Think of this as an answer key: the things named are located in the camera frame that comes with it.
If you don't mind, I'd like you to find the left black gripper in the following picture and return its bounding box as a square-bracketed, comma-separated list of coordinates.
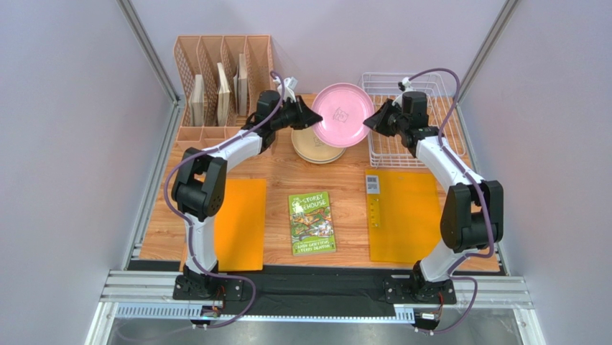
[273, 96, 323, 131]

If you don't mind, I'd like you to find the tan yellow plate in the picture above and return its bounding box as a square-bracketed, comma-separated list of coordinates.
[291, 128, 346, 160]

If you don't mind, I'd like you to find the pink plate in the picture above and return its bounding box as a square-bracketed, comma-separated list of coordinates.
[312, 83, 374, 148]

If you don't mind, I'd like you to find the cream yellow plate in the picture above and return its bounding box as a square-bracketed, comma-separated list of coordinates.
[296, 151, 345, 165]

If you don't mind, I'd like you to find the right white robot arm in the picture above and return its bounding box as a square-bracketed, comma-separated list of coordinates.
[364, 91, 504, 303]

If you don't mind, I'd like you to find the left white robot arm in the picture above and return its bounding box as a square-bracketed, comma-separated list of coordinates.
[164, 91, 323, 300]

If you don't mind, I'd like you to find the middle beige book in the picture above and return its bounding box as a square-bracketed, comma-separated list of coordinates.
[217, 63, 231, 127]

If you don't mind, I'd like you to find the pink desk file organizer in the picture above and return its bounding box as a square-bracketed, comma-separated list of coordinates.
[173, 34, 276, 150]

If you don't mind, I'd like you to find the right orange folder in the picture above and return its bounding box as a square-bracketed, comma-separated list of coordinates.
[365, 170, 441, 267]

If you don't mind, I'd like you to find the orange folder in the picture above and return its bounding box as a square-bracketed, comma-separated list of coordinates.
[365, 170, 441, 267]
[186, 179, 266, 272]

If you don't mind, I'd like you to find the green children's book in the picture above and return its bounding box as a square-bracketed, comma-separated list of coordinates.
[288, 191, 337, 256]

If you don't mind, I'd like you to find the left beige book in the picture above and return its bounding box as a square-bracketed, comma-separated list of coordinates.
[190, 74, 205, 127]

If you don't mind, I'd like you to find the left orange folder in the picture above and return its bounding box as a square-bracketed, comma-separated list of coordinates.
[186, 179, 266, 272]

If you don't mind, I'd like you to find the black base mat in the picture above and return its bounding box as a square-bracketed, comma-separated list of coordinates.
[172, 264, 458, 318]

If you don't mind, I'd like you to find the white wire dish rack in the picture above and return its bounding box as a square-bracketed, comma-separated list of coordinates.
[361, 68, 467, 168]

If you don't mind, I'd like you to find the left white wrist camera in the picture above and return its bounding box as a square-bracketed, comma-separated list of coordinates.
[274, 77, 298, 102]

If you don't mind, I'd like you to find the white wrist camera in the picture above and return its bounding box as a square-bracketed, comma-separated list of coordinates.
[393, 77, 414, 108]
[274, 77, 298, 102]

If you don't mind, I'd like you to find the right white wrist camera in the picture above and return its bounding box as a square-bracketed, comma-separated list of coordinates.
[393, 77, 414, 108]

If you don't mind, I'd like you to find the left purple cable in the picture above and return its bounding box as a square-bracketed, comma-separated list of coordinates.
[163, 70, 257, 331]

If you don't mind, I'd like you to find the right aluminium frame post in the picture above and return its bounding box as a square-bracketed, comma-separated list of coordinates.
[451, 0, 522, 104]

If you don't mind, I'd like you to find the aluminium frame post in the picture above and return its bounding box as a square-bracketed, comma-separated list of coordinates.
[116, 0, 180, 105]
[451, 0, 522, 104]

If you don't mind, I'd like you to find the left aluminium frame post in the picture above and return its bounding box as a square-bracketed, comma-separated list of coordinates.
[116, 0, 180, 105]

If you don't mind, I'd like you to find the aluminium front rail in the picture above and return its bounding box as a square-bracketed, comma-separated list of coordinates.
[86, 266, 544, 344]

